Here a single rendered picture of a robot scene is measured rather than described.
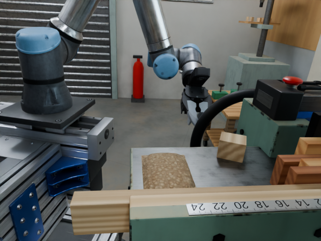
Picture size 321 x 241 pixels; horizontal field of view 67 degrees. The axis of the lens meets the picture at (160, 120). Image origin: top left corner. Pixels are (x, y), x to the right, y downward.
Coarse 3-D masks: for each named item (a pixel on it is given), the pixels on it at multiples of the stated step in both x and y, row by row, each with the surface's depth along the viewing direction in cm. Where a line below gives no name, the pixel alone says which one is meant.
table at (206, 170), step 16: (192, 160) 38; (208, 160) 38; (224, 160) 39; (256, 160) 39; (272, 160) 39; (192, 176) 34; (208, 176) 35; (224, 176) 35; (240, 176) 35; (256, 176) 35
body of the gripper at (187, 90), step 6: (186, 78) 80; (186, 84) 82; (192, 84) 75; (186, 90) 73; (192, 90) 74; (198, 90) 74; (204, 90) 74; (192, 96) 72; (198, 96) 72; (204, 96) 73; (198, 102) 74
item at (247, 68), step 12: (264, 0) 248; (252, 24) 257; (264, 24) 237; (276, 24) 245; (264, 36) 243; (228, 60) 275; (240, 60) 249; (252, 60) 247; (264, 60) 248; (276, 60) 261; (228, 72) 274; (240, 72) 242; (252, 72) 239; (264, 72) 240; (276, 72) 241; (288, 72) 242; (228, 84) 274; (252, 84) 244
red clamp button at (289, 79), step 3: (285, 78) 40; (288, 78) 39; (291, 78) 39; (294, 78) 39; (297, 78) 39; (300, 78) 40; (285, 81) 39; (288, 81) 39; (291, 81) 39; (294, 81) 38; (297, 81) 38; (300, 81) 39; (291, 84) 39; (294, 84) 39; (297, 84) 39
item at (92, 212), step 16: (80, 192) 25; (96, 192) 25; (112, 192) 25; (128, 192) 25; (144, 192) 25; (160, 192) 25; (176, 192) 25; (192, 192) 25; (208, 192) 26; (80, 208) 23; (96, 208) 23; (112, 208) 24; (128, 208) 24; (80, 224) 24; (96, 224) 24; (112, 224) 24; (128, 224) 25
